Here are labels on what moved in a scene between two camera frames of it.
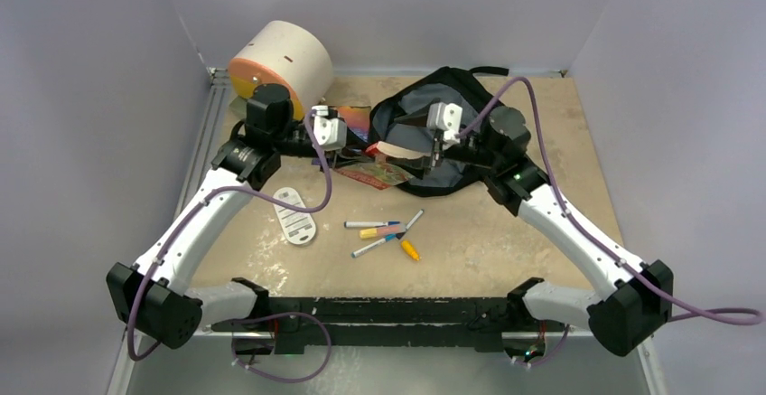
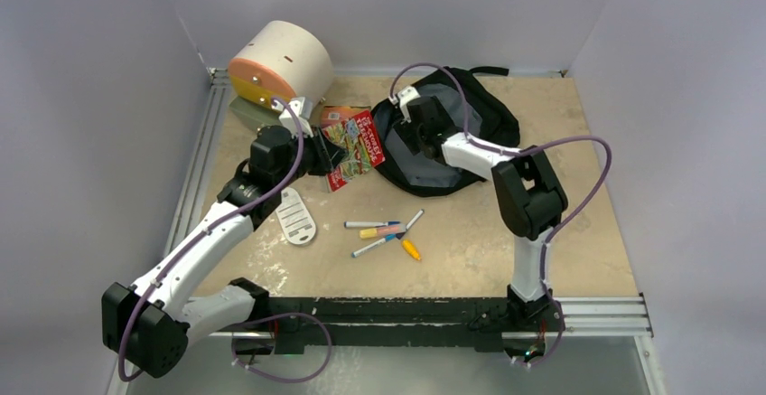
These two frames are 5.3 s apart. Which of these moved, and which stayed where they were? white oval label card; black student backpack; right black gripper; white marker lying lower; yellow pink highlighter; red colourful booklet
Moved: right black gripper; red colourful booklet
Stayed: black student backpack; yellow pink highlighter; white marker lying lower; white oval label card
